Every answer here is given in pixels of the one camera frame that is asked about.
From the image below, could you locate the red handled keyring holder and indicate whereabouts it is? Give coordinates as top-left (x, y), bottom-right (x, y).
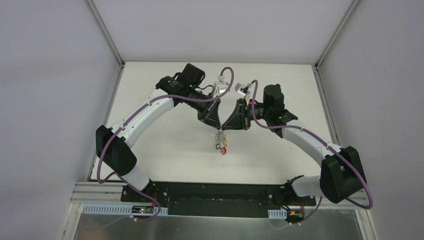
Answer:
top-left (214, 129), bottom-right (227, 156)

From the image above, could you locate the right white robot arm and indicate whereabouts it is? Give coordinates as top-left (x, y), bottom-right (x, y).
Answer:
top-left (221, 83), bottom-right (367, 205)

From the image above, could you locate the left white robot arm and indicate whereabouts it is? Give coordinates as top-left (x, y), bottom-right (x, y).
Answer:
top-left (95, 63), bottom-right (232, 203)

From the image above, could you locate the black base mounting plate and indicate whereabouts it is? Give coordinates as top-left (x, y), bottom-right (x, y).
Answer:
top-left (142, 181), bottom-right (316, 219)

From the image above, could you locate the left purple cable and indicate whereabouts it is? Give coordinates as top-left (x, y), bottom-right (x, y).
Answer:
top-left (82, 66), bottom-right (235, 231)

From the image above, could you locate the purple cable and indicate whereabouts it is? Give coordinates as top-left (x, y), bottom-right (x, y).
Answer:
top-left (82, 66), bottom-right (235, 231)
top-left (250, 79), bottom-right (374, 229)

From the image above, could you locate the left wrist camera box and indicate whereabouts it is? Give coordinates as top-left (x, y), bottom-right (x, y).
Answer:
top-left (212, 80), bottom-right (230, 98)

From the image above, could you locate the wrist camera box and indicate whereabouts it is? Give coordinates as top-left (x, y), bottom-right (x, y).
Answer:
top-left (212, 80), bottom-right (230, 98)
top-left (234, 83), bottom-right (250, 97)

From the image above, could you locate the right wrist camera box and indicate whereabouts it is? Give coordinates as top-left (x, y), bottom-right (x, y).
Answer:
top-left (234, 83), bottom-right (250, 97)

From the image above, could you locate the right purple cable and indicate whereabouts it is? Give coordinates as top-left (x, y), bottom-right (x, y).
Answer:
top-left (250, 79), bottom-right (374, 229)

